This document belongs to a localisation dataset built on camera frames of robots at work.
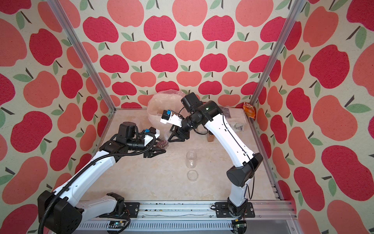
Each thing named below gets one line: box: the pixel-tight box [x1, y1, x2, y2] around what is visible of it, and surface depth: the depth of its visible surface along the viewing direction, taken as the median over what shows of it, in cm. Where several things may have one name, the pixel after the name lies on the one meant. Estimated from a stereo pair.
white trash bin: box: [147, 109, 174, 140], surface depth 84 cm
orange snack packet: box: [242, 101, 257, 121], surface depth 117 cm
